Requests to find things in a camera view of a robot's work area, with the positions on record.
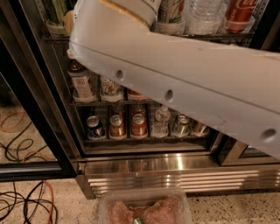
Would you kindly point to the red can bottom front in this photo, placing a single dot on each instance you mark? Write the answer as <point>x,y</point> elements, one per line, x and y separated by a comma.
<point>139,126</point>

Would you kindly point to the white orange can top shelf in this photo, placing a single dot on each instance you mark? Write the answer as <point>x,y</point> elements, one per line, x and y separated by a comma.
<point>170,11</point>

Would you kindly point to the tea bottle left middle shelf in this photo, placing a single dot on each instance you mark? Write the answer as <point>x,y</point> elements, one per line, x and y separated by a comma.
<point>80,77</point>

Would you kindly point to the orange can bottom front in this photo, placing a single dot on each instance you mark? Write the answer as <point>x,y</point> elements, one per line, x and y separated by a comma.
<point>117,128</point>

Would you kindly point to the blue can bottom shelf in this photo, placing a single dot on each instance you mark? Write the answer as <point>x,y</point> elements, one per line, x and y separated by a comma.
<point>94,127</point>

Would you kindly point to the red coke can top shelf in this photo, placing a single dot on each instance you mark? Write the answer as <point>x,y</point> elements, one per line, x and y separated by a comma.
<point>238,15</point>

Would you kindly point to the small water bottle bottom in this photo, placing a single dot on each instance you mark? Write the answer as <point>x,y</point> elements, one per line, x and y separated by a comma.
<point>160,122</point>

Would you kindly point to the black fridge door left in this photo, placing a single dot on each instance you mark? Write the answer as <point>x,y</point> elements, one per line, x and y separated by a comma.
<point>43,146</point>

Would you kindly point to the clear water bottle top shelf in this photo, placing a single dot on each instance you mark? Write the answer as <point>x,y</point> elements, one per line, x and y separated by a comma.
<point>202,16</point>

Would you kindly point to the white green can front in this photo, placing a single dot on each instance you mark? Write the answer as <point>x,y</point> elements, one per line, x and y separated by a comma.
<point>110,88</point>

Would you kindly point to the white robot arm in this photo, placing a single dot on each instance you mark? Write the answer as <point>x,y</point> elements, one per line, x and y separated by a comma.
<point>232,89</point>

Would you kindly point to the stainless steel fridge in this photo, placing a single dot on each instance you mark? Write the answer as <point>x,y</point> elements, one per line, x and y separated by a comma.
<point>112,164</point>

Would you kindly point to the silver green can bottom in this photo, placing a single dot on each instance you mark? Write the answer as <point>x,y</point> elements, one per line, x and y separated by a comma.
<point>181,125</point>

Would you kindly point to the clear plastic food container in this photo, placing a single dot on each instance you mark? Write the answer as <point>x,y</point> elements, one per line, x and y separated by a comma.
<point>145,206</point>

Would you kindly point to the orange can bottom rear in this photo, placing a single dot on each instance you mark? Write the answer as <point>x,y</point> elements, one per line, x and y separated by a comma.
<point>118,109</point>

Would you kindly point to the fridge sliding door right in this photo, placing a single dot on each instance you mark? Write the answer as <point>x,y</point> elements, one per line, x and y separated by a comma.
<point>234,152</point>

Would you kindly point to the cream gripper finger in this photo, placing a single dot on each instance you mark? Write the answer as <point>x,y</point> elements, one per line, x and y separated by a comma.
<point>68,22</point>

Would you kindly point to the red can bottom rear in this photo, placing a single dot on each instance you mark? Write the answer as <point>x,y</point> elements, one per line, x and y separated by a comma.
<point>138,109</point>

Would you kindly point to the red coke can front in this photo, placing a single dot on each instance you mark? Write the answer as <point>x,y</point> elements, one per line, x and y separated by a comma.
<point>132,92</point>

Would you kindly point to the green tall can top shelf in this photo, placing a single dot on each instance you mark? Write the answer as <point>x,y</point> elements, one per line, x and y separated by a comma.
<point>57,9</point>

